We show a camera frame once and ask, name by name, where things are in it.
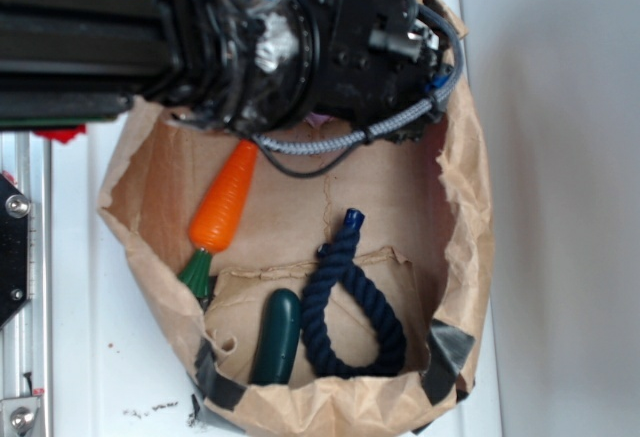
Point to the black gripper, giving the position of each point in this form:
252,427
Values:
366,60

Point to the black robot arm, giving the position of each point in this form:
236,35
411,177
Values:
247,67

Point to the orange toy carrot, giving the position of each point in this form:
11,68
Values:
217,218

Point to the dark green toy cucumber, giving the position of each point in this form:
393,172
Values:
278,339

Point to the aluminium frame rail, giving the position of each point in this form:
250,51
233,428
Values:
26,356

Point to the metal corner bracket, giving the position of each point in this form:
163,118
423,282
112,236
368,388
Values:
21,417

